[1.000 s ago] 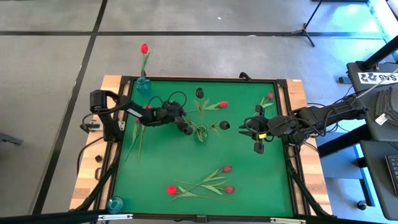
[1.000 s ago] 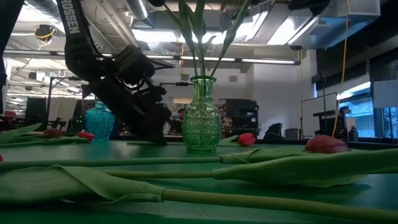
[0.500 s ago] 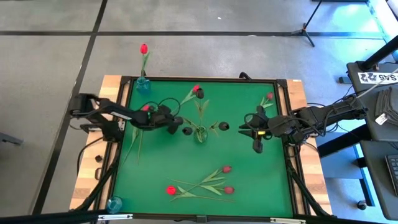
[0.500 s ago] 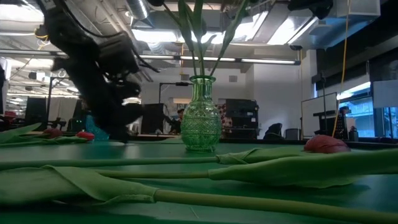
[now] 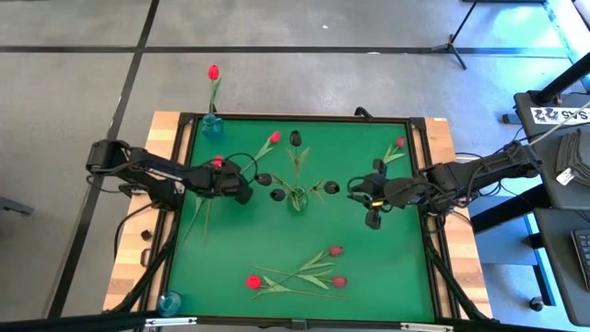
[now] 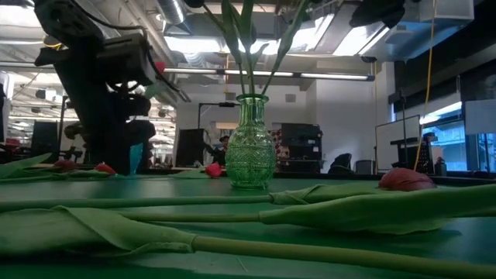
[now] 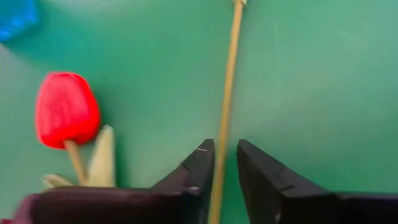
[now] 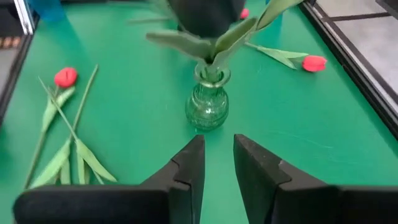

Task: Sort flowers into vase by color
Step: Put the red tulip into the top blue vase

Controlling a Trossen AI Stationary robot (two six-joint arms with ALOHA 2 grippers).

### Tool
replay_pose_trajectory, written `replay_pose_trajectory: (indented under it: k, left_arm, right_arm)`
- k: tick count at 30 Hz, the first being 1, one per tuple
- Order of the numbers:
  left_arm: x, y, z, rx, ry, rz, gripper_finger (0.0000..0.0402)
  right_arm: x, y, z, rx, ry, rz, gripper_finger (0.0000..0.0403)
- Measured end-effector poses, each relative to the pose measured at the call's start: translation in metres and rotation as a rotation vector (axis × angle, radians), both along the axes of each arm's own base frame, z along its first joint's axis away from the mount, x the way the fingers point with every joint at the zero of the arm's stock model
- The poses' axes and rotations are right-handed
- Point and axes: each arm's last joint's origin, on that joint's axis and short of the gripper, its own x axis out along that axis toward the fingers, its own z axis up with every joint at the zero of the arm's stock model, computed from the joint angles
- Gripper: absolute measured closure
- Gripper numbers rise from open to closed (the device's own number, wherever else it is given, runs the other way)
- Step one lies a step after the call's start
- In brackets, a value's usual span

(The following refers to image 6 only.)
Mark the bright red artificial tulip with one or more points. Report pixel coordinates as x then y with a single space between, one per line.
213 170
77 232
160 66
104 169

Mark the dark red artificial tulip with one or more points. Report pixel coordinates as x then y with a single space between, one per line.
368 217
66 166
407 180

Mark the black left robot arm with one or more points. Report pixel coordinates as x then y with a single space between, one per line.
97 128

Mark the green glass vase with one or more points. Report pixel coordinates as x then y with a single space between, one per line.
251 155

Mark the black cabinet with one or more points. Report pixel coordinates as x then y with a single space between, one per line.
190 147

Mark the person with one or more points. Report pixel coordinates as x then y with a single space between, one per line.
222 153

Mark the long ceiling tube light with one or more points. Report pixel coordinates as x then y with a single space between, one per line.
267 73

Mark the black equipment rack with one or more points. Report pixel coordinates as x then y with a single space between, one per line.
300 145

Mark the black office chair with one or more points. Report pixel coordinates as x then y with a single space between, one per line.
341 162

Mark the whiteboard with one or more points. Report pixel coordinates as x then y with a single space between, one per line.
397 143

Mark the black pegboard panel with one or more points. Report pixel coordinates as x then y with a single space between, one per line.
426 155

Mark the green table mat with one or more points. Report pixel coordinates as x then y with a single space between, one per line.
426 246

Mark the white paper sheet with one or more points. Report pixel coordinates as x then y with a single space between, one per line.
480 116

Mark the silver ventilation duct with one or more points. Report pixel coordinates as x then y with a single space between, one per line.
170 11

